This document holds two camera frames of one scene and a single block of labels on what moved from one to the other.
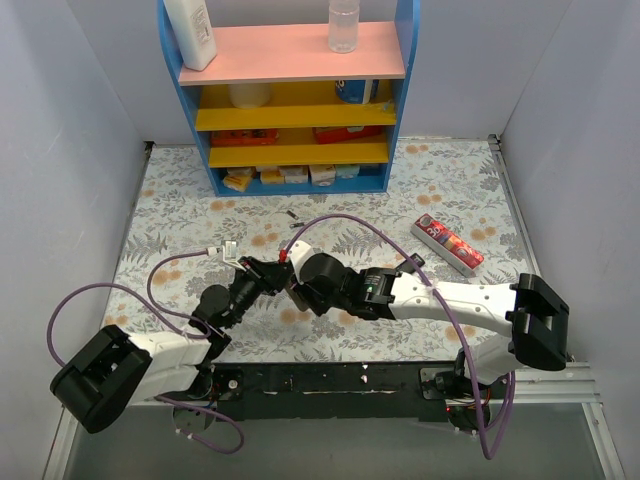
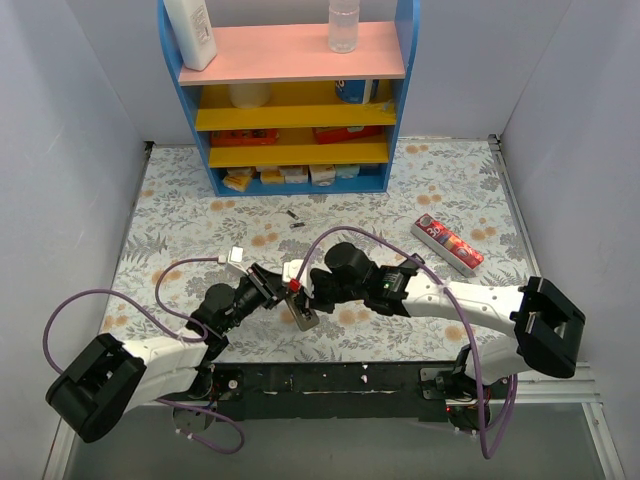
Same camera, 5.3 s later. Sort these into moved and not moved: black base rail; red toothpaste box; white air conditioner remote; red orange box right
Moved: white air conditioner remote
Not moved: red toothpaste box; red orange box right; black base rail
